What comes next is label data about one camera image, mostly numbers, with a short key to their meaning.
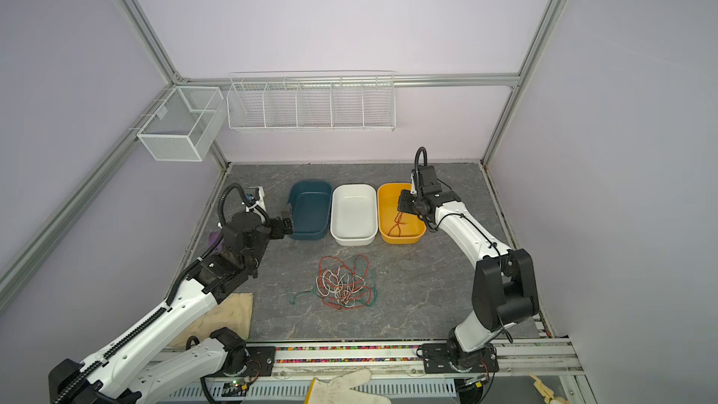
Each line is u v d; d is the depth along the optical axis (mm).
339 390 695
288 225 694
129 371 415
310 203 1102
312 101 988
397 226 995
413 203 793
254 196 624
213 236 979
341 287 841
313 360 753
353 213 1056
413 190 729
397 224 997
